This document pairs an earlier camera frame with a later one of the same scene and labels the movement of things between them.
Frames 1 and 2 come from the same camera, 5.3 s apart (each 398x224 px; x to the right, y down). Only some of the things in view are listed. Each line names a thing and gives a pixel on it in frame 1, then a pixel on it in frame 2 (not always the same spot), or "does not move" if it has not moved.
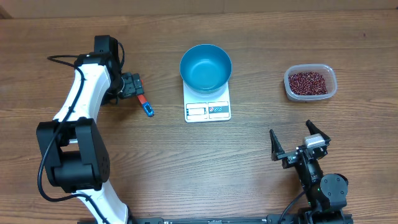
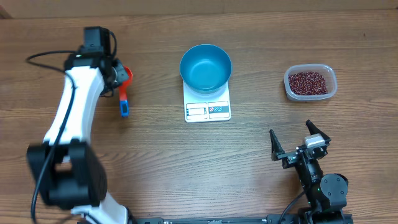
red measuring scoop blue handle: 146,104 to 124,101
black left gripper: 134,86 to 123,75
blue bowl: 205,68 does not move
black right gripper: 290,157 does not move
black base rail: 290,219 does not move
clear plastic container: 310,82 does not move
